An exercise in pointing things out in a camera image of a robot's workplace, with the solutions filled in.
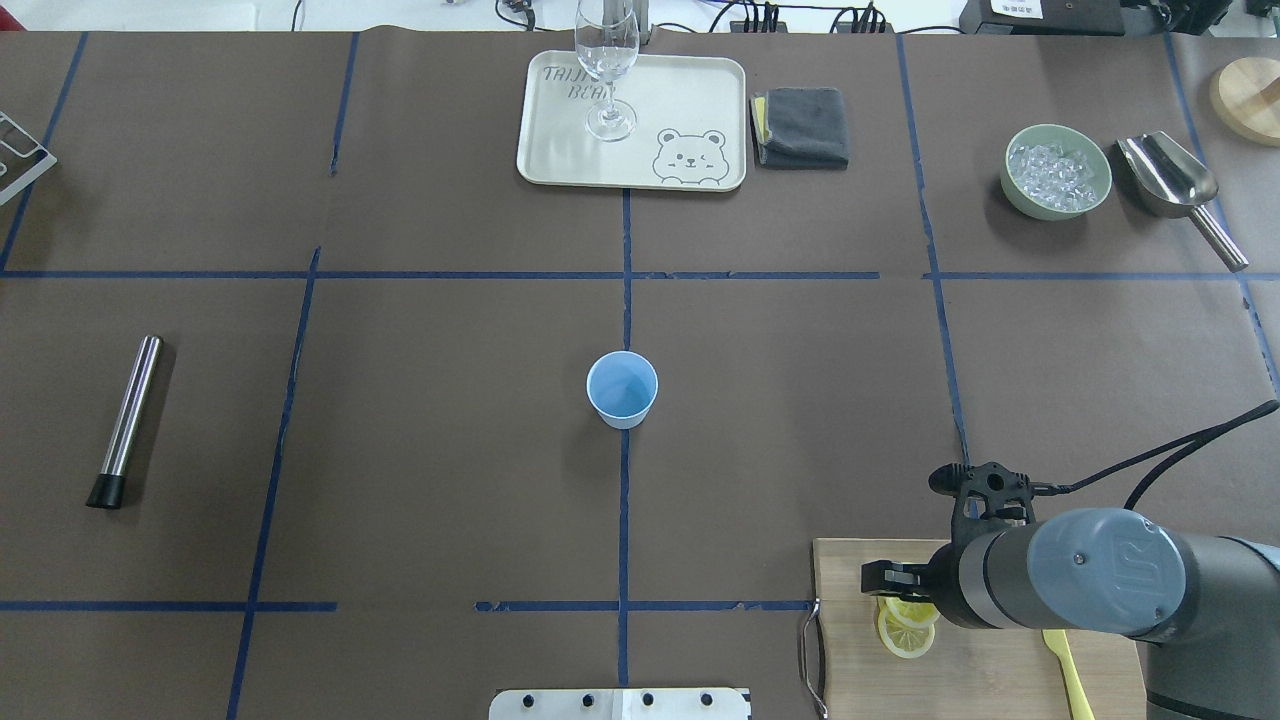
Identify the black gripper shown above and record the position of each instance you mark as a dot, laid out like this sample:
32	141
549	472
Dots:
943	576

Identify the lemon slice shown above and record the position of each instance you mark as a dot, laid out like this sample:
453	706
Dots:
911	614
903	641

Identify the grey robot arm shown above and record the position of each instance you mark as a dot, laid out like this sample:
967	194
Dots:
1205	606

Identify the lemon slice on board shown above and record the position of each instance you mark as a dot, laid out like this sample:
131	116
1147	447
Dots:
903	641

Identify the blue paper cup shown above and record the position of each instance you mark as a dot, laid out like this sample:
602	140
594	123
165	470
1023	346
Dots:
622	387

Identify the bamboo cutting board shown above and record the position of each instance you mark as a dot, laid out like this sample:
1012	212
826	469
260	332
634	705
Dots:
967	674

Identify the yellow plastic knife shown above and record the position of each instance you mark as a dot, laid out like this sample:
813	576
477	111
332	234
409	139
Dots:
1056	640

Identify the green bowl of ice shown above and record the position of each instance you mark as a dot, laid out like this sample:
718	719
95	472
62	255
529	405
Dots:
1054	173

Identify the grey folded cloth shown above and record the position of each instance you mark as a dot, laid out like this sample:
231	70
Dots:
801	128

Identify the cream bear tray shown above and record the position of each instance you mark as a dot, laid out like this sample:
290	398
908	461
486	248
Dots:
691	131

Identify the steel ice scoop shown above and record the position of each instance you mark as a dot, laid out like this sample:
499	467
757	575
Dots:
1173	183

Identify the round wooden lid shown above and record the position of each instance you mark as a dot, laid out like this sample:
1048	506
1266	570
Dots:
1245	96

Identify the clear wine glass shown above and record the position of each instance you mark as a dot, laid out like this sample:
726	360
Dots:
607	41

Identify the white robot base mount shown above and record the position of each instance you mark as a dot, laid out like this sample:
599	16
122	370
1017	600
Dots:
623	703

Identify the white wire cup rack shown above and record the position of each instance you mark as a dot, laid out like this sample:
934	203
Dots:
23	159

